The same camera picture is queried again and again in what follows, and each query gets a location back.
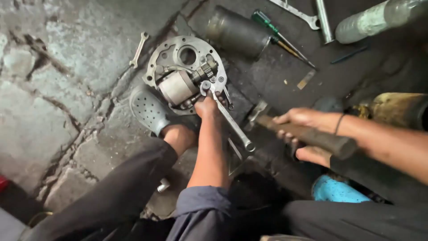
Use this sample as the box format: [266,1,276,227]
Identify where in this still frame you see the black trousers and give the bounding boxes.
[18,135,428,241]

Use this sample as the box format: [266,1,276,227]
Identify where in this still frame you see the person's right hand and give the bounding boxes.
[272,107,340,148]

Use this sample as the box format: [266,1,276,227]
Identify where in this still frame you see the brass shaft punch tool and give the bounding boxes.
[270,36,310,64]

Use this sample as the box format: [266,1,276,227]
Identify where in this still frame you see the small flat metal strip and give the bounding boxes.
[296,69,317,90]

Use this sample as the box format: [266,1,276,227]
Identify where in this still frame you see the long steel combination wrench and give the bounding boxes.
[200,80,256,153]

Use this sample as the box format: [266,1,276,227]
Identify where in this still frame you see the black wristband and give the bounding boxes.
[334,113,346,136]

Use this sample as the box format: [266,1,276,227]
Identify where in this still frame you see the small steel wrench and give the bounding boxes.
[129,32,150,69]

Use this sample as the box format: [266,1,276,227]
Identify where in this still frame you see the green handled screwdriver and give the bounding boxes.
[251,10,317,70]

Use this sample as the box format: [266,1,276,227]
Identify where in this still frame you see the grey blue shirt sleeve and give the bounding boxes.
[166,185,235,241]

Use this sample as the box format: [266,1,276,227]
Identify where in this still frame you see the rusty yellow metal cylinder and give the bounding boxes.
[348,92,428,132]

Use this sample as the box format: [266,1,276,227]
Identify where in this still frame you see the silver metal rod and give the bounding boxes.
[315,0,335,45]

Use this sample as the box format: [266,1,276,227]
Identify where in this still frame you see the black metal cylinder housing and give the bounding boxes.
[205,5,272,61]

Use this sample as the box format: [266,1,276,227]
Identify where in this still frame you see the grey perforated clog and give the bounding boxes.
[129,85,172,137]

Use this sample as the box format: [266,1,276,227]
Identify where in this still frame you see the wooden handled hammer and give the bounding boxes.
[246,100,358,160]

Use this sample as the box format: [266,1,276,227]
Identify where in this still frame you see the blue clog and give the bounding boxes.
[312,174,372,203]

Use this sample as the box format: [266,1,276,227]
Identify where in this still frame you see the round metal engine plate assembly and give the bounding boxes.
[143,35,234,116]

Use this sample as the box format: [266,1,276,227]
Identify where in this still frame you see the silver open end wrench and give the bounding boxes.
[267,0,321,31]

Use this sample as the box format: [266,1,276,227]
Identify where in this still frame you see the person's left hand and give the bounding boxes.
[194,91,228,120]

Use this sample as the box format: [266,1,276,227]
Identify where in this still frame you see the thin dark blue stick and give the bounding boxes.
[330,46,369,65]

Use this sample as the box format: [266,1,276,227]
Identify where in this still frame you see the small white metal cylinder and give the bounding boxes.
[156,178,171,193]

